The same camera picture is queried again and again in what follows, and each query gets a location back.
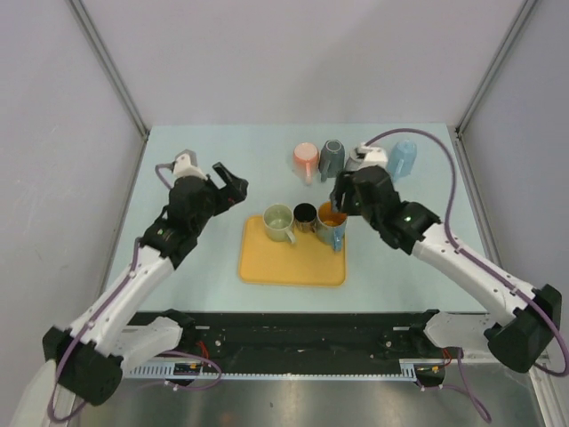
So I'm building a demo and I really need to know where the blue butterfly mug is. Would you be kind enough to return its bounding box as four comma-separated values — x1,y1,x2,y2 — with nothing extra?
316,201,348,252

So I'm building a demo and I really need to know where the brown dark mug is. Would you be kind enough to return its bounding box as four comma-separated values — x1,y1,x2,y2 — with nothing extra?
293,203,317,233

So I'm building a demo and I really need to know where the light green mug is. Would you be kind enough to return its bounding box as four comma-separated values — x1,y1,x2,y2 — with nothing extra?
262,204,296,245

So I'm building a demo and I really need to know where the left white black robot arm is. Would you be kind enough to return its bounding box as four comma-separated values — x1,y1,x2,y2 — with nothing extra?
11,163,248,426

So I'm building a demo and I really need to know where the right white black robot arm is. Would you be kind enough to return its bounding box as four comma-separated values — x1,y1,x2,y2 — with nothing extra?
330,165,568,373

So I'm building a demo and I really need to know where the light grey mug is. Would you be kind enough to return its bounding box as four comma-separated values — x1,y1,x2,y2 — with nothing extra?
344,147,365,172

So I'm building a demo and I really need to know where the dark grey mug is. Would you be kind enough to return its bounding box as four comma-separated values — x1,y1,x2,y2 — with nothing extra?
318,140,345,182

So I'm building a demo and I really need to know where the pink mug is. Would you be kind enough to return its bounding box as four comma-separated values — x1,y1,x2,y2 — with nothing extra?
293,142,319,185

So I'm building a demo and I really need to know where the light blue mug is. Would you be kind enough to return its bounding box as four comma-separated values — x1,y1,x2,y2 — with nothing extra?
387,140,417,182

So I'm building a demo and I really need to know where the yellow tray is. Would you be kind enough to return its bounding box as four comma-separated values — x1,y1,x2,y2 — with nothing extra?
238,215,348,287

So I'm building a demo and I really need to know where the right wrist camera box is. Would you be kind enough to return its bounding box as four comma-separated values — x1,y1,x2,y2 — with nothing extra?
353,142,389,171

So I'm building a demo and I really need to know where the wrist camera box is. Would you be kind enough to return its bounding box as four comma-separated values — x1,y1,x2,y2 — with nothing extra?
172,149,207,181
353,142,389,171

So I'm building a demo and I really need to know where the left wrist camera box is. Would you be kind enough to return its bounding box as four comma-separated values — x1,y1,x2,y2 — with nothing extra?
172,149,207,181

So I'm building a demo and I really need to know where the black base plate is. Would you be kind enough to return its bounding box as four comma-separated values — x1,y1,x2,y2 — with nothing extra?
123,310,460,385

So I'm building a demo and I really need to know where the white cable duct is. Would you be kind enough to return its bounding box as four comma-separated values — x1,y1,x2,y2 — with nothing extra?
124,358,456,382

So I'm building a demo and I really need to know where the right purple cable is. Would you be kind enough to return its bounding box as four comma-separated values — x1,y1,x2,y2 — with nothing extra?
364,126,567,378

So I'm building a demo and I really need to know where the left aluminium frame post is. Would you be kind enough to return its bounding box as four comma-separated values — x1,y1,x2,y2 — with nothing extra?
66,0,149,141

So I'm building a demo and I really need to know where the aluminium frame post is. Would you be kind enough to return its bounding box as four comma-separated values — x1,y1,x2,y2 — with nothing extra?
66,0,149,141
454,0,541,138

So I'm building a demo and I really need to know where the right aluminium frame post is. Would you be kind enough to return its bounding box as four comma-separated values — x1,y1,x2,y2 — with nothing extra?
454,0,541,138

